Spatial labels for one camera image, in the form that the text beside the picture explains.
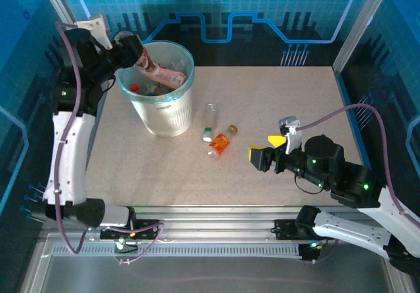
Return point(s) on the small bottle orange label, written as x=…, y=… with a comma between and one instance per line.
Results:
x=221, y=142

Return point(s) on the translucent blue bin liner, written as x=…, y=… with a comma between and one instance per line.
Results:
x=188, y=76

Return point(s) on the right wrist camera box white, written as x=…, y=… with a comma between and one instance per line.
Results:
x=290, y=135

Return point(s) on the crushed cola bottle red label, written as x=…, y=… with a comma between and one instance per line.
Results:
x=134, y=87

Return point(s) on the black connector box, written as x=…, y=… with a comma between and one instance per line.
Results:
x=308, y=255

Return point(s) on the white plastic waste bin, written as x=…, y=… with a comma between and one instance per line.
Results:
x=167, y=119

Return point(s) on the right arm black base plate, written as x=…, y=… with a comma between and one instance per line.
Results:
x=285, y=229

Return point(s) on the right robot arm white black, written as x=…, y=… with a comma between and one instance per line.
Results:
x=348, y=232

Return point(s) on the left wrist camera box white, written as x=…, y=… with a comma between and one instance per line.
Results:
x=96, y=27

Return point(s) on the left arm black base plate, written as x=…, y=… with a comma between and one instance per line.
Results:
x=147, y=230

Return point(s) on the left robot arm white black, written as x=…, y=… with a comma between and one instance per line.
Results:
x=70, y=161

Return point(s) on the right aluminium frame post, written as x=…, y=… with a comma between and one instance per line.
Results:
x=362, y=27

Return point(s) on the small clear bottle white cap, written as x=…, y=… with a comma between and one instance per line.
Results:
x=211, y=114

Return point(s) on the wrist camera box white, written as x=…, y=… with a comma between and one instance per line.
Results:
x=290, y=135
x=96, y=27

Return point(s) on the pink plastic bottle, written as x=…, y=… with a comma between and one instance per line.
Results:
x=164, y=74

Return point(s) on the grey metal shelf panel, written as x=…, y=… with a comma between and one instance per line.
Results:
x=213, y=273

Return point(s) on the aluminium front rail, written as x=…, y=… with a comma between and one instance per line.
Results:
x=213, y=220

